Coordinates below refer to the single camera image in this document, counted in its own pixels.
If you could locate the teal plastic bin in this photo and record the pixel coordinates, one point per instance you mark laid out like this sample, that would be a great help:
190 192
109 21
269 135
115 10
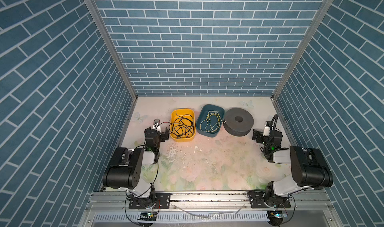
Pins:
210 120

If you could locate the white slotted cable duct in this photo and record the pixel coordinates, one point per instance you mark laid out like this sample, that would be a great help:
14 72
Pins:
182 217

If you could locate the green circuit board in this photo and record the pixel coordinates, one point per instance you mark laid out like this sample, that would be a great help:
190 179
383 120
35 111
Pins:
147 217
278 215

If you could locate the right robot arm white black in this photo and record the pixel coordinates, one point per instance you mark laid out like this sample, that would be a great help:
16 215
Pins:
309 170

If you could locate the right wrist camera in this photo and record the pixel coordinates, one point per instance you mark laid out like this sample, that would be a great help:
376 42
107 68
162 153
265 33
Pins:
267 129

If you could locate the yellow plastic bin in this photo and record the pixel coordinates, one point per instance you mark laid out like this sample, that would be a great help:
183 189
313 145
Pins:
182 126

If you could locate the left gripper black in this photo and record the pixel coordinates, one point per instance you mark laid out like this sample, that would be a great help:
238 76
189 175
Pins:
162 132

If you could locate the grey cable spool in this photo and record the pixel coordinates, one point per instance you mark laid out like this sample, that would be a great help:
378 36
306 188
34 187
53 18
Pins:
238 122

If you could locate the left green circuit board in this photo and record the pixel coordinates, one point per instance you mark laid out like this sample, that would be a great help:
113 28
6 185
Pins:
147 217

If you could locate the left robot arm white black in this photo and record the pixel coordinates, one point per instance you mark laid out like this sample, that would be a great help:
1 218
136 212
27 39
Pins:
124 172

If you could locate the right green circuit board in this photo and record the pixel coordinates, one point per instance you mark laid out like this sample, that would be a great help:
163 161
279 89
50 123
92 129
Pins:
278 215

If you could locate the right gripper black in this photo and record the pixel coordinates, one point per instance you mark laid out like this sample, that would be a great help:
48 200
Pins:
258 135

